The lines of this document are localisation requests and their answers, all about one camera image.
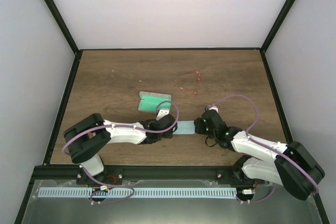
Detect light blue slotted cable duct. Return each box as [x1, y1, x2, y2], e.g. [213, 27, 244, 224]
[37, 187, 237, 199]

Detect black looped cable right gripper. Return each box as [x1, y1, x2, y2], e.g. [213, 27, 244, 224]
[205, 134, 220, 147]

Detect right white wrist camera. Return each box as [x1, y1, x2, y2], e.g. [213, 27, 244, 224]
[205, 104, 218, 113]

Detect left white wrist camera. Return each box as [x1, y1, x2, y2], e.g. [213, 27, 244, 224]
[156, 108, 170, 120]

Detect black aluminium frame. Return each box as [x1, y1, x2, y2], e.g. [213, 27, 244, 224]
[14, 0, 330, 224]

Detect pink transparent sunglasses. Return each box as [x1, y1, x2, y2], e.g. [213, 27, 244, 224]
[173, 70, 201, 95]

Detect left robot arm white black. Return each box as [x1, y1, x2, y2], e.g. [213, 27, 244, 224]
[62, 113, 177, 184]

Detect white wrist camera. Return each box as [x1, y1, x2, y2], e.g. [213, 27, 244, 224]
[156, 108, 170, 120]
[205, 104, 218, 113]

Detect grey glasses case green inside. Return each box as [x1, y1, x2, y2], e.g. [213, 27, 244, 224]
[138, 91, 172, 113]

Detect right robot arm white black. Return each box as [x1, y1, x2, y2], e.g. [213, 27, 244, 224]
[194, 109, 325, 200]

